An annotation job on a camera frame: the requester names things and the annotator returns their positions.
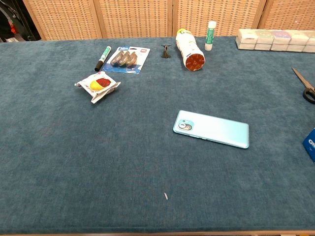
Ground light blue smartphone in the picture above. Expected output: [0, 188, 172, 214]
[172, 110, 250, 149]

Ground teal tablecloth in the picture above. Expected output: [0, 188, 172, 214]
[0, 36, 315, 235]

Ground blue tape rolls blister pack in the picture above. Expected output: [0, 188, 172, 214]
[101, 46, 151, 75]

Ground white red yellow snack packet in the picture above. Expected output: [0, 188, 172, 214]
[74, 72, 122, 104]

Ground small black binder clip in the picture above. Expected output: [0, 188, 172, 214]
[160, 44, 172, 59]

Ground white bottle with orange base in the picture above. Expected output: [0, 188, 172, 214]
[175, 28, 206, 72]

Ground green white marker pen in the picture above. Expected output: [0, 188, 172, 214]
[94, 46, 112, 72]

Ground green white glue stick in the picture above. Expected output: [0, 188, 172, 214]
[204, 21, 218, 52]

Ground woven rattan folding screen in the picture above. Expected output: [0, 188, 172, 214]
[22, 0, 315, 41]

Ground blue cookie package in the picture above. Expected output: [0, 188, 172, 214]
[302, 127, 315, 164]

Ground dark bags behind screen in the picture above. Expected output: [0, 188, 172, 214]
[0, 0, 42, 43]

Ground black handled scissors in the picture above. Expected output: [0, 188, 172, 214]
[291, 67, 315, 104]

